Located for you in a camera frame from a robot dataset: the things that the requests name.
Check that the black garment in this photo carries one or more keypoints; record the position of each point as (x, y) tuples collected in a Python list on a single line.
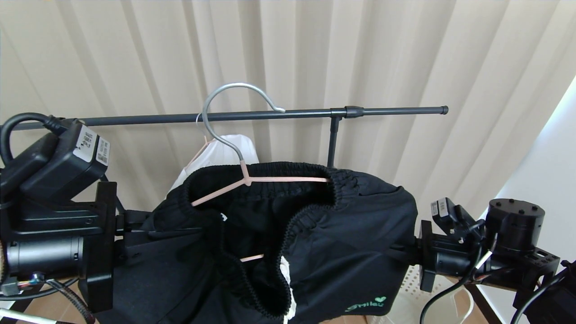
[(342, 234)]

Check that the pink clothes hanger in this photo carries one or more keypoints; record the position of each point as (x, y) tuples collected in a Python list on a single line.
[(245, 173), (200, 150)]

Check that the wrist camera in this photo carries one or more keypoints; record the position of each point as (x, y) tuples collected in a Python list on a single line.
[(452, 213), (58, 157)]

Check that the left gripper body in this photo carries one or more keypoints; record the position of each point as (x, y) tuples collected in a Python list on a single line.
[(54, 243)]

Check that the black clothes rack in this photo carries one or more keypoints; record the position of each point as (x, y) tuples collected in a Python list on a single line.
[(382, 110)]

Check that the white laundry basket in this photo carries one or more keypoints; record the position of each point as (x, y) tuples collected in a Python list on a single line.
[(414, 301)]

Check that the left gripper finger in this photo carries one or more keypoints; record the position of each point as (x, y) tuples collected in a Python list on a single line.
[(148, 227)]

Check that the white printed t-shirt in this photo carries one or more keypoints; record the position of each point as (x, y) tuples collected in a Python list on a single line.
[(225, 150)]

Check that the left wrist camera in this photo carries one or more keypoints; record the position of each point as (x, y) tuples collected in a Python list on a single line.
[(58, 157)]

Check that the beige curtain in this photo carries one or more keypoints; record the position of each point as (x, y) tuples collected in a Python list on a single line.
[(360, 45)]

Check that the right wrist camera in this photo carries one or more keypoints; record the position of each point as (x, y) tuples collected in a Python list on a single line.
[(452, 213)]

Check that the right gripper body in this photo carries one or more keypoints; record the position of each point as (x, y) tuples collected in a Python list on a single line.
[(450, 256)]

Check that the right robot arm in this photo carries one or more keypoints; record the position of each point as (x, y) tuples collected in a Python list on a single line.
[(517, 229)]

